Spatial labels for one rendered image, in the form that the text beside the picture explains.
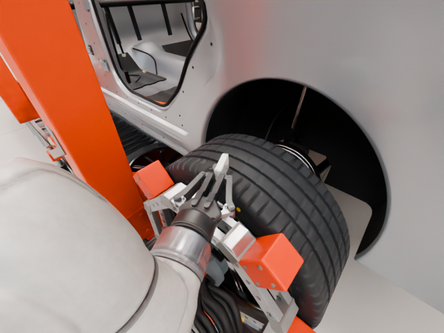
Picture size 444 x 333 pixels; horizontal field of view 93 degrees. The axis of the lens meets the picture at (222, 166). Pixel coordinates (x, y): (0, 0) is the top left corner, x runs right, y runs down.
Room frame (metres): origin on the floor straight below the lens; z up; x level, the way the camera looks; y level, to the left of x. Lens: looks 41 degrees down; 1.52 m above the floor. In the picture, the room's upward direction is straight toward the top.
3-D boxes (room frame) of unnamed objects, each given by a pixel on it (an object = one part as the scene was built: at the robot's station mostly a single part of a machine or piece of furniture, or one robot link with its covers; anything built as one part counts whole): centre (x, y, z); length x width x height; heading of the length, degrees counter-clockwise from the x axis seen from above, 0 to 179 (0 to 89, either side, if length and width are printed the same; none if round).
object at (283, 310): (0.31, 0.05, 0.85); 0.54 x 0.07 x 0.54; 49
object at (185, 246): (0.16, 0.06, 1.20); 0.09 x 0.06 x 0.09; 74
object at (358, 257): (0.75, -0.30, 1.03); 0.83 x 0.32 x 0.58; 49
